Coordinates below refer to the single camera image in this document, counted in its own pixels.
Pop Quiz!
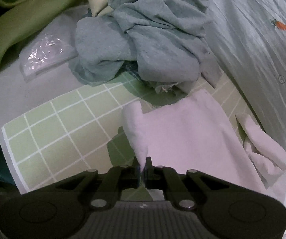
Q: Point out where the white garment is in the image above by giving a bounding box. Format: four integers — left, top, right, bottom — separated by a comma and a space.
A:
122, 89, 286, 202

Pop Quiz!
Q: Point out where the grey storage bag with window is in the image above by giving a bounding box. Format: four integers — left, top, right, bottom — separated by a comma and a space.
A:
0, 5, 90, 139

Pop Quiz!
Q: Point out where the grey-blue crumpled garment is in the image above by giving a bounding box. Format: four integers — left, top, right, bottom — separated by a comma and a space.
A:
70, 0, 221, 93

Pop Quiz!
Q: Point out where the light green carrot-print shirt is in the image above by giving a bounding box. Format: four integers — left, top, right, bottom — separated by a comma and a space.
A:
206, 0, 286, 151

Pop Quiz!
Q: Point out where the green checked mat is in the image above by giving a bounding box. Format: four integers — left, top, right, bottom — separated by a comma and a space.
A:
2, 74, 261, 195

